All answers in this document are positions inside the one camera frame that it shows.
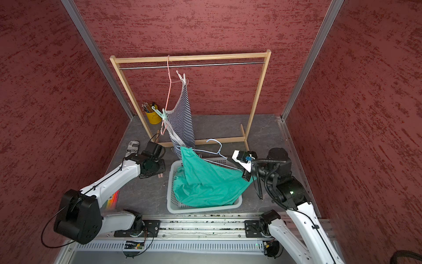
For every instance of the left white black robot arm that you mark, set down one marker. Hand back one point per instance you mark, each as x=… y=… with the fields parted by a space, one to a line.
x=79 y=217

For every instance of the colourful card on floor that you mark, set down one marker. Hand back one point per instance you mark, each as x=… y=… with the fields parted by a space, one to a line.
x=111 y=203

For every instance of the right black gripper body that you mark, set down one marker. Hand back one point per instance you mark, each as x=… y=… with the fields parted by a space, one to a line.
x=246 y=175

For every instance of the pink wire hanger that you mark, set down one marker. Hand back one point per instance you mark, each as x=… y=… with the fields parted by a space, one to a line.
x=164 y=126

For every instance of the white plastic laundry basket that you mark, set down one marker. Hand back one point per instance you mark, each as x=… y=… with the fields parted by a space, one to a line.
x=175 y=206

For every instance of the mint clothespin lower striped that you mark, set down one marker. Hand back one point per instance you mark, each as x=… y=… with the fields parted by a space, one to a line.
x=160 y=114

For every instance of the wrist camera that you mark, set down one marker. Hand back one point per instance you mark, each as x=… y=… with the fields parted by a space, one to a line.
x=244 y=159
x=154 y=151

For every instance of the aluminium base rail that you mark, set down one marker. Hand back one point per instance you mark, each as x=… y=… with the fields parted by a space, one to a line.
x=200 y=227

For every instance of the green tank top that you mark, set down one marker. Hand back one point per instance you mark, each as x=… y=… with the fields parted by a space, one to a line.
x=199 y=182

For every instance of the white clothespin top striped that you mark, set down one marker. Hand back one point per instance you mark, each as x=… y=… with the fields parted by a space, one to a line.
x=182 y=78

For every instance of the yellow pencil cup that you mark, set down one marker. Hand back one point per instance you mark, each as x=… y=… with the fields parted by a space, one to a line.
x=152 y=116

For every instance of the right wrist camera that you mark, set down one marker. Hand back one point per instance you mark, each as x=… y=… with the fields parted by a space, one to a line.
x=244 y=159

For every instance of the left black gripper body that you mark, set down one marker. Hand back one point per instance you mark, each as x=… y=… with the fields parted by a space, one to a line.
x=157 y=168

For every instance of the striped tank top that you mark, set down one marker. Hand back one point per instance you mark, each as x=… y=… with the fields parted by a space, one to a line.
x=179 y=123

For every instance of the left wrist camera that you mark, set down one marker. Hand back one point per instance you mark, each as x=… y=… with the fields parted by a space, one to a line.
x=154 y=151

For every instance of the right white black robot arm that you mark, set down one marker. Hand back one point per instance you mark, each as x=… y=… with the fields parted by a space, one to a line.
x=314 y=245

